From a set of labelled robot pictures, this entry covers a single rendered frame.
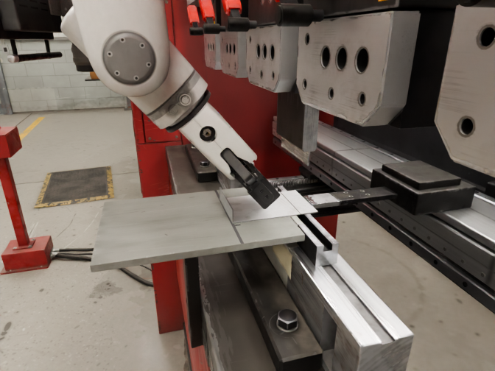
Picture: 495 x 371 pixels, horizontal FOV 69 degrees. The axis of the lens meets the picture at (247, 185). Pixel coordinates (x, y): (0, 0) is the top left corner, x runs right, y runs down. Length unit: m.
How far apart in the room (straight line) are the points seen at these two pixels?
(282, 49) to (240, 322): 0.36
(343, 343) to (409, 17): 0.30
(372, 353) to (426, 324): 1.60
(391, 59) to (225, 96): 1.12
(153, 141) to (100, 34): 1.02
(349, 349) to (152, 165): 1.10
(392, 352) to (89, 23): 0.41
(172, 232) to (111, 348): 1.35
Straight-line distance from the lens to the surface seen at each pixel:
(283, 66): 0.45
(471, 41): 0.22
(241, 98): 1.38
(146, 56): 0.36
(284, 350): 0.46
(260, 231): 0.48
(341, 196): 0.59
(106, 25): 0.36
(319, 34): 0.35
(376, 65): 0.28
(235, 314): 0.54
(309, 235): 0.48
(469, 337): 2.01
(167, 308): 1.72
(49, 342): 1.94
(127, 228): 0.51
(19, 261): 2.47
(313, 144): 0.48
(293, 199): 0.57
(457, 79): 0.22
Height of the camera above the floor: 1.24
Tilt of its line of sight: 22 degrees down
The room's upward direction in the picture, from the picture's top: straight up
